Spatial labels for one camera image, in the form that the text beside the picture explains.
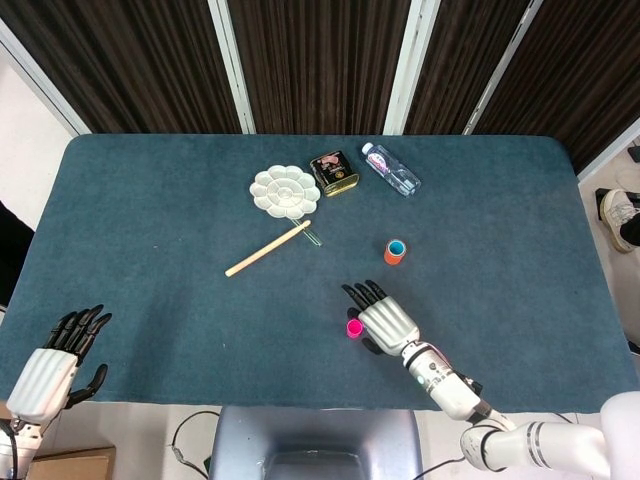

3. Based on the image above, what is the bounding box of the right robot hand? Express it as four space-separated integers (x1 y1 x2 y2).
341 278 420 357

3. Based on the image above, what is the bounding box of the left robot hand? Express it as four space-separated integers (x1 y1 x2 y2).
5 303 113 425

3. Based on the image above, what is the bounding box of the orange plastic cup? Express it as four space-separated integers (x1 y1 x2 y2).
383 238 407 266

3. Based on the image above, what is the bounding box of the brown cardboard box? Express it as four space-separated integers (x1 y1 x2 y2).
24 444 117 480

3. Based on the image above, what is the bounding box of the clear glass tube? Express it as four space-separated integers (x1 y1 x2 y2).
299 219 324 248

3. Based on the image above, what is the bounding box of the black fabric object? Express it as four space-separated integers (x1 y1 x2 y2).
0 202 36 311

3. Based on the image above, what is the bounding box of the silver robot torso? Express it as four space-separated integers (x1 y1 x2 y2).
207 405 425 480

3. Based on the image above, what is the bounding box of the teal table cloth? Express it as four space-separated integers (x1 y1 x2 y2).
0 132 632 414

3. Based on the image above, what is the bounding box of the wooden stick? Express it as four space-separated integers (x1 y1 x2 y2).
224 219 312 278

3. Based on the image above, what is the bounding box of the clear plastic water bottle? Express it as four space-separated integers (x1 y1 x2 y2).
361 141 423 197

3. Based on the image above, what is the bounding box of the black gold tin can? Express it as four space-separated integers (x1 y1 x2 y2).
308 152 361 199

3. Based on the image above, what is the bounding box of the white flower paint palette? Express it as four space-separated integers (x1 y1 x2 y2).
249 164 322 220

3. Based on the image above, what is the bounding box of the white sneaker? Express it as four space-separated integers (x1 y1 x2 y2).
599 188 640 254

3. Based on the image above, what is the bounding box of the dark brown curtain panel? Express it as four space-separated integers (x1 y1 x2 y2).
403 0 534 135
0 0 244 135
472 0 640 174
227 0 414 135

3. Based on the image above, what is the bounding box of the black cable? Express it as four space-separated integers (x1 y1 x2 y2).
171 410 221 480
417 453 467 480

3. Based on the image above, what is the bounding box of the white partition frame post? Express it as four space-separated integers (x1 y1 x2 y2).
462 0 559 136
207 0 257 135
382 0 441 135
0 19 94 136

